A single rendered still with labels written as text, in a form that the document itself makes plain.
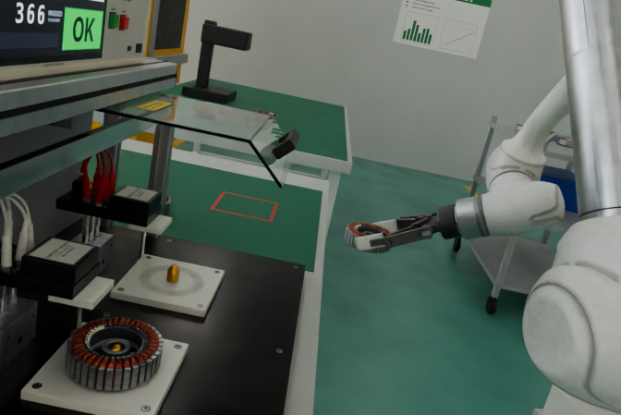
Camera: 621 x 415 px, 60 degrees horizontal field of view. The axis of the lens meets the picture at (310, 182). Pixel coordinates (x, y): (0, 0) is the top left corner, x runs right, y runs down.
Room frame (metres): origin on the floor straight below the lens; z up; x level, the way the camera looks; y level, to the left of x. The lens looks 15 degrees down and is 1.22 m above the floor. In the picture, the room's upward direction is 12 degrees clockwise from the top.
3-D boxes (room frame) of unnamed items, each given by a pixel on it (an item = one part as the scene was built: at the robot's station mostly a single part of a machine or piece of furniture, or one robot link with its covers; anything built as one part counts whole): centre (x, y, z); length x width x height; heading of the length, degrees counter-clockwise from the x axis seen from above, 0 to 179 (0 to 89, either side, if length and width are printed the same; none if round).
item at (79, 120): (0.75, 0.37, 1.05); 0.06 x 0.04 x 0.04; 0
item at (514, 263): (3.02, -1.35, 0.51); 1.01 x 0.60 x 1.01; 0
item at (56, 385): (0.57, 0.19, 0.78); 0.15 x 0.15 x 0.01; 0
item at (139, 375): (0.57, 0.19, 0.80); 0.11 x 0.11 x 0.04
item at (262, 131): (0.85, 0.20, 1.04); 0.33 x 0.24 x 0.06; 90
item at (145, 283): (0.81, 0.19, 0.78); 0.15 x 0.15 x 0.01; 0
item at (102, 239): (0.81, 0.34, 0.80); 0.08 x 0.05 x 0.06; 0
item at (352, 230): (1.18, -0.16, 0.80); 0.11 x 0.11 x 0.04
